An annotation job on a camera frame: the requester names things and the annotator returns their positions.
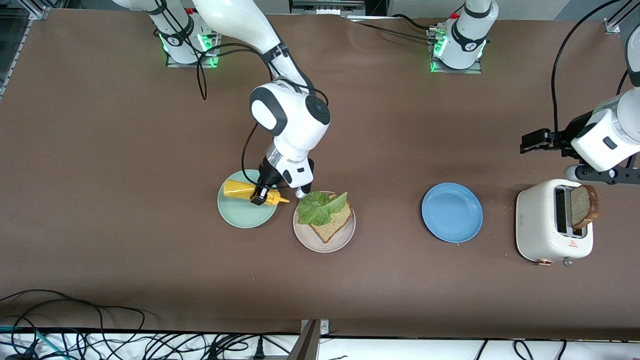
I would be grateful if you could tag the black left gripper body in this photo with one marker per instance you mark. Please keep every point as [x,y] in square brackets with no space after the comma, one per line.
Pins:
[564,137]

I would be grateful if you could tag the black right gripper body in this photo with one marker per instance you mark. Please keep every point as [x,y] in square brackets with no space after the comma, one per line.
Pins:
[268,178]

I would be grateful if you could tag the yellow mustard squeeze bottle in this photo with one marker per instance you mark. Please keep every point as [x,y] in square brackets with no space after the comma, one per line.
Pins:
[237,189]

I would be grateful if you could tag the green lettuce leaf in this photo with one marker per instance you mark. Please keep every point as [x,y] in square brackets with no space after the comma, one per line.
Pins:
[315,210]

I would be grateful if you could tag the brown bread slice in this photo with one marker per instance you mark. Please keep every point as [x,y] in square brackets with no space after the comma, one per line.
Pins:
[332,227]
[580,207]

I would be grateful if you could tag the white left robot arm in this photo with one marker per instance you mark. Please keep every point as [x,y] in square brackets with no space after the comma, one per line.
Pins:
[465,40]

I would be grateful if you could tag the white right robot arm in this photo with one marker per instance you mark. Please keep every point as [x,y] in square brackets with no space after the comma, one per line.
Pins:
[295,120]

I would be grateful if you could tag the mint green plate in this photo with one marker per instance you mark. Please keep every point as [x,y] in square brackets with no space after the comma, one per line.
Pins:
[240,215]

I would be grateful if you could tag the beige plate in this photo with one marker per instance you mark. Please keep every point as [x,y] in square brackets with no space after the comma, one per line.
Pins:
[310,240]

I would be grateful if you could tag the blue plate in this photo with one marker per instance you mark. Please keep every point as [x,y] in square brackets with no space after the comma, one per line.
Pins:
[452,212]

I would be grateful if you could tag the white toaster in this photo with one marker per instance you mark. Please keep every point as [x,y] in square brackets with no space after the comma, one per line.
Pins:
[537,225]

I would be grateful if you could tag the black power plug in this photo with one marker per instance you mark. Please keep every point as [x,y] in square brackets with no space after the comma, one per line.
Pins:
[259,350]

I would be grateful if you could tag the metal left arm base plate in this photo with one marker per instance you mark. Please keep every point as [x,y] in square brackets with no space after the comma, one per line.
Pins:
[460,71]

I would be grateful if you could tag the aluminium profile rail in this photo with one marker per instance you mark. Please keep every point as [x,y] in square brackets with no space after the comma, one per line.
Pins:
[611,24]

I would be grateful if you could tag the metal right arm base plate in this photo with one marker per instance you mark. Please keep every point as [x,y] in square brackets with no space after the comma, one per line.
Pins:
[217,55]

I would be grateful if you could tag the grey metal table bracket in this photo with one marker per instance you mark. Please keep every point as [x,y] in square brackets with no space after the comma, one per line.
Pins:
[307,345]

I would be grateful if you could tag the dark metal equipment frame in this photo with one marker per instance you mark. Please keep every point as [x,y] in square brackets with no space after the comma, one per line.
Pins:
[325,7]

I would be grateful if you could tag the aluminium side frame rail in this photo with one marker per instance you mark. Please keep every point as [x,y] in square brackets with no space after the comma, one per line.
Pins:
[23,35]

